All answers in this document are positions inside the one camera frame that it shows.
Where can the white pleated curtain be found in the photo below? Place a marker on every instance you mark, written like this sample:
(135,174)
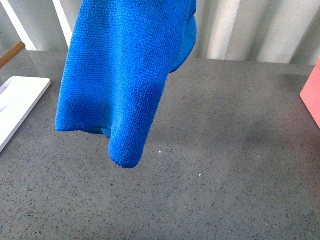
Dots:
(270,31)

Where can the white towel rack stand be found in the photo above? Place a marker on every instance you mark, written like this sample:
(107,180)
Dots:
(18,97)

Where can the left wooden rack rod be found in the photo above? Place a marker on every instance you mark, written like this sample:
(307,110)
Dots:
(11,53)

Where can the blue microfiber cloth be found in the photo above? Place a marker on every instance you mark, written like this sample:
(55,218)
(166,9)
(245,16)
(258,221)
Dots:
(120,56)

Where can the pink plastic bin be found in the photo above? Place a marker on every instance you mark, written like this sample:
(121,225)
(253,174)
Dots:
(310,93)

